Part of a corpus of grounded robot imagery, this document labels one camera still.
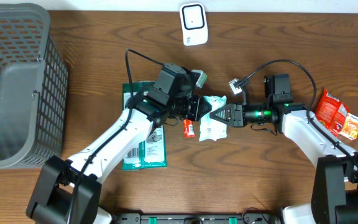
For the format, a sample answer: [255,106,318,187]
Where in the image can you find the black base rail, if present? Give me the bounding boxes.
[112,210,283,224]

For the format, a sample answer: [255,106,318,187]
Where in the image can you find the teal wet wipes packet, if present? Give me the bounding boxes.
[199,96,227,141]

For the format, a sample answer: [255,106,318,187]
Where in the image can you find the large red snack bag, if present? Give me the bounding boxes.
[315,89,350,137]

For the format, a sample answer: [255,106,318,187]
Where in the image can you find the green white packet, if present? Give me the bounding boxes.
[122,81,167,170]

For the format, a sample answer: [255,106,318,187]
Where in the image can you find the small orange snack packet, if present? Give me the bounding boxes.
[339,113,358,140]

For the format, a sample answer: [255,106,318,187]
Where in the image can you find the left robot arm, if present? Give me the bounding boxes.
[26,92,212,223]

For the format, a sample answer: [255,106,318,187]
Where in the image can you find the white barcode scanner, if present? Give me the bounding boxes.
[179,2,208,46]

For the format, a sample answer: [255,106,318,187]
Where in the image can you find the slim red stick packet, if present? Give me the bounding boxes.
[183,119,195,138]

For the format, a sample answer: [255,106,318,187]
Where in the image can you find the grey plastic mesh basket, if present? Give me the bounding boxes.
[0,4,69,169]

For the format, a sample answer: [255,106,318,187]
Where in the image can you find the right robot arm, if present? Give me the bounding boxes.
[209,103,358,223]

